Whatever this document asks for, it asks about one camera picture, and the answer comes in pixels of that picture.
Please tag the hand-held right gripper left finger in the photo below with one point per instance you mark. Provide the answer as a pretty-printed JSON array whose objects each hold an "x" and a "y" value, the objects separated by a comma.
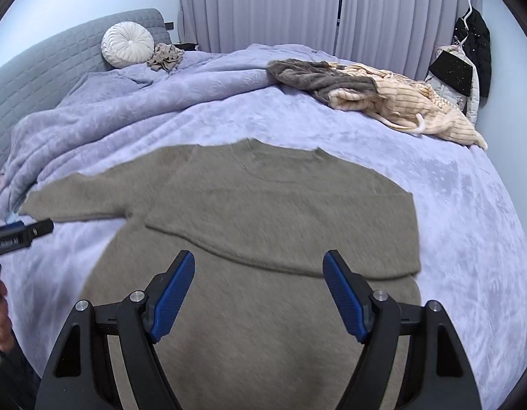
[{"x": 174, "y": 294}]

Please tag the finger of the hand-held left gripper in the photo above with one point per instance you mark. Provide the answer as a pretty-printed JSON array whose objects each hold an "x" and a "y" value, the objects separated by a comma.
[{"x": 40, "y": 227}]

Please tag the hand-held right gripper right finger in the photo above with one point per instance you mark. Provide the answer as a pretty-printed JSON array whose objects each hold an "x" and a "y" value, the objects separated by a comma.
[{"x": 343, "y": 294}]

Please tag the olive knit sweater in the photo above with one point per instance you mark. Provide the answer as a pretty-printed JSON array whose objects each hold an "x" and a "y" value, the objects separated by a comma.
[{"x": 263, "y": 205}]

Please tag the white clothes hanger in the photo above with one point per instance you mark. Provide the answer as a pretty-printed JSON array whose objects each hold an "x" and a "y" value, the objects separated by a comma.
[{"x": 471, "y": 5}]

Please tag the person's left hand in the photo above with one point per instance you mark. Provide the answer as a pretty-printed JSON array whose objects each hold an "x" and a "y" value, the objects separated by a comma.
[{"x": 2, "y": 324}]

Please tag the lavender plush blanket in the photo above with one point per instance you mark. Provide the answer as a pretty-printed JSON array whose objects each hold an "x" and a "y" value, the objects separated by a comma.
[{"x": 460, "y": 230}]

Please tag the grey quilted headboard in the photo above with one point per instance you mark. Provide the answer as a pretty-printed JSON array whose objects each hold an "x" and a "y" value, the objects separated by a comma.
[{"x": 45, "y": 64}]

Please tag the white round pleated pillow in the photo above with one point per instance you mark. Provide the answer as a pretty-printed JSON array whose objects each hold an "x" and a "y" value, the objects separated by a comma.
[{"x": 127, "y": 45}]

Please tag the cream striped garment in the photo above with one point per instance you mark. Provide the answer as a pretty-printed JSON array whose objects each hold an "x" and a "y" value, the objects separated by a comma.
[{"x": 408, "y": 102}]

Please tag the beige patterned crumpled cloth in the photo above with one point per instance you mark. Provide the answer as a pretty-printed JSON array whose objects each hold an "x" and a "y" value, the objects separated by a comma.
[{"x": 165, "y": 57}]

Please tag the grey fuzzy garment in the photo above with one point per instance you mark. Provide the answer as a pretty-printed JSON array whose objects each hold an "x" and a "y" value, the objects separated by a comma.
[{"x": 319, "y": 77}]

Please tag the white hanging coat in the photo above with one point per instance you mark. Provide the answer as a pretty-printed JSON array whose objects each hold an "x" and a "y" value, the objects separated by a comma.
[{"x": 470, "y": 94}]

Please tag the black sparkly garment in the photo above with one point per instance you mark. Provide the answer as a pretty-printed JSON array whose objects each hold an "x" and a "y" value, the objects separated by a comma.
[{"x": 453, "y": 70}]

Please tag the black hanging jacket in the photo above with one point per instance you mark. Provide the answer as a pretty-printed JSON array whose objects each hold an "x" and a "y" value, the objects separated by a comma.
[{"x": 475, "y": 42}]

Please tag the grey pleated curtain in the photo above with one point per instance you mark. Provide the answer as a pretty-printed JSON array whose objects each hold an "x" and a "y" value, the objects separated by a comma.
[
  {"x": 404, "y": 13},
  {"x": 259, "y": 6}
]

